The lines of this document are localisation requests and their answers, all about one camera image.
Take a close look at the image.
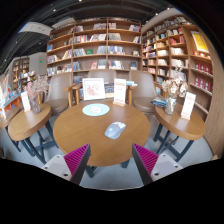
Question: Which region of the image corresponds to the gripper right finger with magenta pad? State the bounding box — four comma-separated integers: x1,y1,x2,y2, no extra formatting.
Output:
132,144,182,185

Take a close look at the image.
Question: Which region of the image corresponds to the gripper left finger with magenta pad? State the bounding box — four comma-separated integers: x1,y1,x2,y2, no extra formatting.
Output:
42,144,91,185

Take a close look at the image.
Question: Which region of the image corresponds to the grey computer mouse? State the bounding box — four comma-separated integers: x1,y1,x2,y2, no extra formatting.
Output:
105,122,126,139

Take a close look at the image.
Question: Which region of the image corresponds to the right round wooden side table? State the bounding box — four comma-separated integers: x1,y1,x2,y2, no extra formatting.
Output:
154,104,206,162

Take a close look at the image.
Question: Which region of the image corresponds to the round wooden side table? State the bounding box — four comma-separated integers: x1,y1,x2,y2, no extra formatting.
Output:
154,104,206,162
8,103,56,164

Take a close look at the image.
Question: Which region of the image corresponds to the left round wooden side table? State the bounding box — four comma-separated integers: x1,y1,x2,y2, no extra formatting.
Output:
8,103,56,164

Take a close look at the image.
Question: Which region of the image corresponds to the round wooden centre table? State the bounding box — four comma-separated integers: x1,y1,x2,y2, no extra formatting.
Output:
53,100,150,177

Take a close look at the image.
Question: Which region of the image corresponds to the round light blue coaster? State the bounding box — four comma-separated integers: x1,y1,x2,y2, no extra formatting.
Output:
82,103,110,116

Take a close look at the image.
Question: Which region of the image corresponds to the stack of books on table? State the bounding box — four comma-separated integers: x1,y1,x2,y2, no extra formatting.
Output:
151,96,167,108

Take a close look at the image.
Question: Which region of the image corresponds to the left beige armchair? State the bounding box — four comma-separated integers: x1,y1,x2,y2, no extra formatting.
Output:
46,72,74,115

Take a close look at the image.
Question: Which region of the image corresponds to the right beige armchair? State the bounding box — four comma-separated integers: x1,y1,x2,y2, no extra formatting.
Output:
129,70,157,115

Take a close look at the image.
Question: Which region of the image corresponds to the white standing sign card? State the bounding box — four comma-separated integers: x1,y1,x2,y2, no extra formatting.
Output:
113,78,126,106

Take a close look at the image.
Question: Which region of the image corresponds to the white sign on right table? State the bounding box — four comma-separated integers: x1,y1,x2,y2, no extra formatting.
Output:
181,92,196,120

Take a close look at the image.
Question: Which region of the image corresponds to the white sign on table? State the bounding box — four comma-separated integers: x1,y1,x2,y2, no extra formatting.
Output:
181,92,196,120
21,92,31,112

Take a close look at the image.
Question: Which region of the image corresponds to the framed floral picture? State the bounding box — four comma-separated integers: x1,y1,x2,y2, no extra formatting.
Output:
82,78,105,100

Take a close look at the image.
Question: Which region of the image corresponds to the right vase with dried flowers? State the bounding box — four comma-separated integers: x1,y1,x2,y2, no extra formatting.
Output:
162,78,188,115

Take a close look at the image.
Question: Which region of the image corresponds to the vase with dried flowers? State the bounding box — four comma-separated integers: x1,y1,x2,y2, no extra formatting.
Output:
162,78,188,115
24,76,48,114

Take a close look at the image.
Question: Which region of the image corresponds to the white sign on left table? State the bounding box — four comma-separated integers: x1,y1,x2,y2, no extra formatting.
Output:
21,92,31,112

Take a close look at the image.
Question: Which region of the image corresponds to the left vase with dried flowers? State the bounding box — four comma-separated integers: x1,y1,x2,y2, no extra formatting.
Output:
24,76,48,114

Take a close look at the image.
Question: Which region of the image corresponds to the left display table with books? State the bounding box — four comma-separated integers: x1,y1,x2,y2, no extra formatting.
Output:
0,76,22,120

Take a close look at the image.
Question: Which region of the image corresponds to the far left wooden bookshelf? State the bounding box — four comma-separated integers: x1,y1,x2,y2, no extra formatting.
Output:
12,57,29,90

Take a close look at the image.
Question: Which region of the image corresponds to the wooden bookshelf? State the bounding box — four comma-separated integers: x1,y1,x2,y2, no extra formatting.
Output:
46,17,142,77
12,57,29,90
142,13,224,155

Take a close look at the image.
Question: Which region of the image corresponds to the centre wooden bookshelf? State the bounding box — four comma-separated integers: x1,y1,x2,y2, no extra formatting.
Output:
46,17,142,77

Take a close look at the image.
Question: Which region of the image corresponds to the right wooden bookshelf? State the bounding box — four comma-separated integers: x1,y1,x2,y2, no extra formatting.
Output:
142,13,224,155

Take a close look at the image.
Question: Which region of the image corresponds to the yellow poster on shelf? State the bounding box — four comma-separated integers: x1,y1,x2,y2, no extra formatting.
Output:
191,31,209,53

